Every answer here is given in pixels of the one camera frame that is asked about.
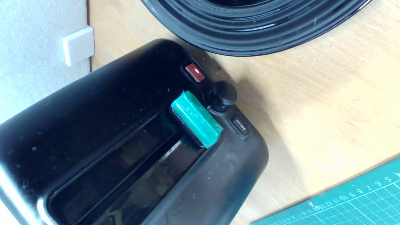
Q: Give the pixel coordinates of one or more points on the black two-slot toaster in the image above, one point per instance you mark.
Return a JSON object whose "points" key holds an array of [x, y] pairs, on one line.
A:
{"points": [[109, 103]]}

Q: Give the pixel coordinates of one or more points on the white wall clip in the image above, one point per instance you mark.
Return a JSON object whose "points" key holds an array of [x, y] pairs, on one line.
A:
{"points": [[78, 46]]}

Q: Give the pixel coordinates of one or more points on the red toaster button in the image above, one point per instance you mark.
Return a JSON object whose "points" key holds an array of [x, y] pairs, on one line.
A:
{"points": [[195, 72]]}

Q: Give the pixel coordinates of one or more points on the black round plate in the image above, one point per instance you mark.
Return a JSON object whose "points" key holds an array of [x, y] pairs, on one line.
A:
{"points": [[250, 28]]}

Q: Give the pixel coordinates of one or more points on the black toaster button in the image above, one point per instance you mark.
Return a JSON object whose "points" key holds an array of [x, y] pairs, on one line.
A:
{"points": [[240, 124]]}

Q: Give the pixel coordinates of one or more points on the green toaster lever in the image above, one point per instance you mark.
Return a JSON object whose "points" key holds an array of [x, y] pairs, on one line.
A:
{"points": [[197, 118]]}

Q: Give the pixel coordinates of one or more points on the black toaster knob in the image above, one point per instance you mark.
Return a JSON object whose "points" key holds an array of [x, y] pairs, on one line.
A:
{"points": [[225, 93]]}

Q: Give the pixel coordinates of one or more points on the green cutting mat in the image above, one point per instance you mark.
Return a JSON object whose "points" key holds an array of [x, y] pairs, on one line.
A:
{"points": [[359, 203]]}

